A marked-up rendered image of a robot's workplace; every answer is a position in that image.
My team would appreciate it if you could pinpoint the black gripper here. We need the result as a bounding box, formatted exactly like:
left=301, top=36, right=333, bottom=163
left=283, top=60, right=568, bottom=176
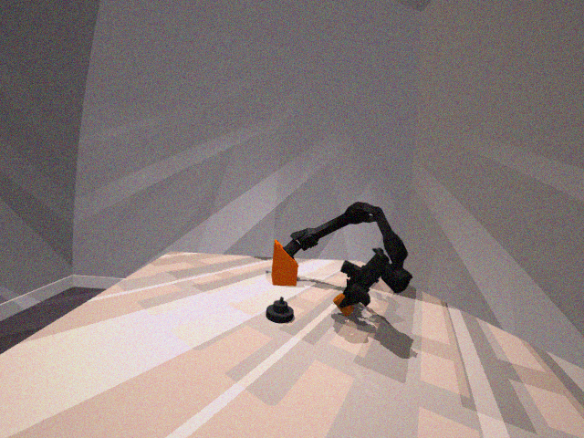
left=339, top=264, right=380, bottom=308

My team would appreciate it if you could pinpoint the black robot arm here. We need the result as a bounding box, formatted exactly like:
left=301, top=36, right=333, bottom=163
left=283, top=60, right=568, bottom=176
left=282, top=202, right=412, bottom=294

